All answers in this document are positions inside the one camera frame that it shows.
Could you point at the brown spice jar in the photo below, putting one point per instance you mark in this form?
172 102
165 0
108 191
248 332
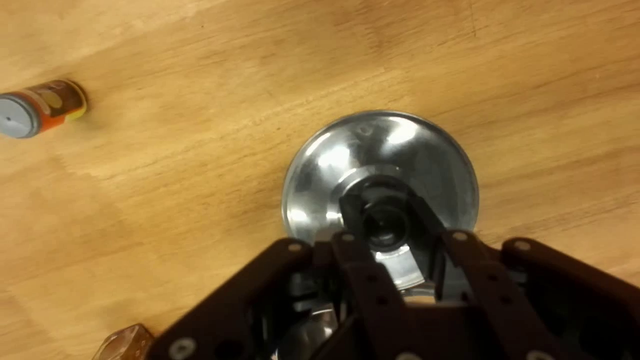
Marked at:
122 343

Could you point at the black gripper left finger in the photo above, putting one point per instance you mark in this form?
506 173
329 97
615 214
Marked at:
361 281

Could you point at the spice jar with grey cap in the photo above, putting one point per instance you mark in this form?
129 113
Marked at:
40 110

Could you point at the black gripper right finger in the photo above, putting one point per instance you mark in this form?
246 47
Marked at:
481 287

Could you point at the silver teapot lid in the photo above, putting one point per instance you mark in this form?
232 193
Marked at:
372 153

